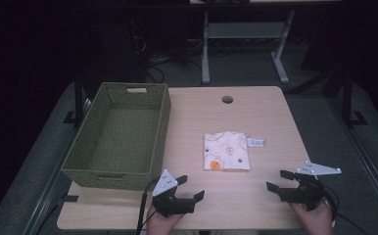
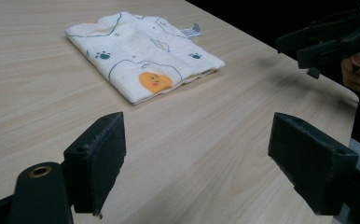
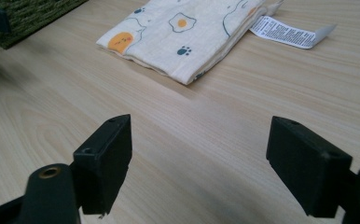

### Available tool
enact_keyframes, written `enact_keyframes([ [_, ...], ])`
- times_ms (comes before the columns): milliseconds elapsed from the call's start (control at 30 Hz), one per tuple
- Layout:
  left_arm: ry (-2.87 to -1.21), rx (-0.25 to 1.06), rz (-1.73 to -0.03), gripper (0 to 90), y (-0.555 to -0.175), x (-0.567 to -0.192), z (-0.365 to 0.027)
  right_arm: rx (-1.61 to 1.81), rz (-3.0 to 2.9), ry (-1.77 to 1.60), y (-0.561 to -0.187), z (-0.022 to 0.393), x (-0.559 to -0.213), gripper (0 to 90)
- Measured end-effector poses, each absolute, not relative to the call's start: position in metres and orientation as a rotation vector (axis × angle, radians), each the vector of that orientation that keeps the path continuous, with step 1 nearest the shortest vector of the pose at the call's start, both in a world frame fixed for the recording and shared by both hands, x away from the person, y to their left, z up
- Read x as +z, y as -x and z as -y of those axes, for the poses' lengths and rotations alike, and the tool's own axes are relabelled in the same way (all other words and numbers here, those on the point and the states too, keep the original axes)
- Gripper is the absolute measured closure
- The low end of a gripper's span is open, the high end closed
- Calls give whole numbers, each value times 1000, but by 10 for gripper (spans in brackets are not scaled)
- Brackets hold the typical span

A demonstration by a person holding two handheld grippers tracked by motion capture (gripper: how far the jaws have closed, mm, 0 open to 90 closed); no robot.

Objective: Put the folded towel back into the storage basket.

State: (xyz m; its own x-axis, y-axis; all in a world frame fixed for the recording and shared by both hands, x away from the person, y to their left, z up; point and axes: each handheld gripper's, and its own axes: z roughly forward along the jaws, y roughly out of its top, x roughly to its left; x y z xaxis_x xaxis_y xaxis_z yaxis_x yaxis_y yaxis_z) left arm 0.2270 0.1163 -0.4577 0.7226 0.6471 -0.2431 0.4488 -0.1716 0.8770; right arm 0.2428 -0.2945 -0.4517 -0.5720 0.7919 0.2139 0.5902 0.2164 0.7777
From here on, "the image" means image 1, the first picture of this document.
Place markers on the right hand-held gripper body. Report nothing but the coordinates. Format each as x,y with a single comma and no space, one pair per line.
306,192

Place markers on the black tape strip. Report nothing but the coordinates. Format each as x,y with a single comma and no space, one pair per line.
70,198

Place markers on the white metal desk frame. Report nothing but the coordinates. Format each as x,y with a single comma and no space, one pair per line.
245,30

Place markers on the black metal stand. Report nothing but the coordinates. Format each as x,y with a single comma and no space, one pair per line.
78,98
347,98

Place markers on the green woven basket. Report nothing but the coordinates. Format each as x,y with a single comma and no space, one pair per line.
121,143

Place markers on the white patterned cloth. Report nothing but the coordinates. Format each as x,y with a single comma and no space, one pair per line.
226,151

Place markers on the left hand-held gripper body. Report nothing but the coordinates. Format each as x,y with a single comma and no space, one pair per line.
168,202

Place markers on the person's right hand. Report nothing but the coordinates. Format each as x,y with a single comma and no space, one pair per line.
317,222

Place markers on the person's left hand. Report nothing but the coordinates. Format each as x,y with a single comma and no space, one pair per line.
160,224

